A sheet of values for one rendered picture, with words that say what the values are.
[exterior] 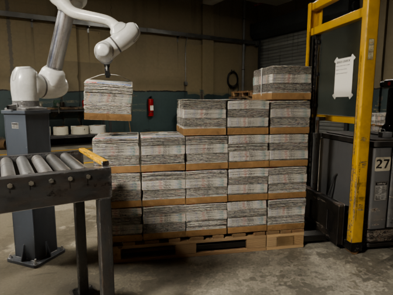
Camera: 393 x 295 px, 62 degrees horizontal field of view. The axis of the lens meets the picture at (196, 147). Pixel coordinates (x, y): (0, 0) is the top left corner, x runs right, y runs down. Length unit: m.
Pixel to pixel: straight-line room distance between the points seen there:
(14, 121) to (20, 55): 6.39
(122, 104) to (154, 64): 7.41
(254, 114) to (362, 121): 0.70
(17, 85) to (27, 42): 6.43
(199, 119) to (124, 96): 0.49
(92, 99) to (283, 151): 1.30
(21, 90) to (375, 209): 2.46
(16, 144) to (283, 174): 1.77
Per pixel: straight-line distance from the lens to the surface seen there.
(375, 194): 2.59
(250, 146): 2.24
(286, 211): 2.47
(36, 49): 8.73
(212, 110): 2.15
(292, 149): 2.37
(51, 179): 1.29
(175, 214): 2.24
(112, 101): 2.09
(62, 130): 8.15
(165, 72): 9.59
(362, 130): 2.39
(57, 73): 2.43
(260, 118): 2.24
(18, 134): 2.32
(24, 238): 2.49
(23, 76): 2.32
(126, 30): 1.95
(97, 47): 1.90
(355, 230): 2.54
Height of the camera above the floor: 1.06
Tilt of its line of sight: 8 degrees down
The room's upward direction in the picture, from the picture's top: straight up
